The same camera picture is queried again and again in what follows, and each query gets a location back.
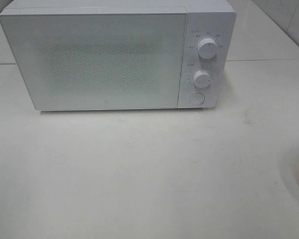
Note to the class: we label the white microwave door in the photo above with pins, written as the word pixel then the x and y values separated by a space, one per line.
pixel 92 62

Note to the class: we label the white microwave oven body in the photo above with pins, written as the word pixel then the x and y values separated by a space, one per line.
pixel 214 18

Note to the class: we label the round white door button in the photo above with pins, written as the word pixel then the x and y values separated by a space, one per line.
pixel 197 99

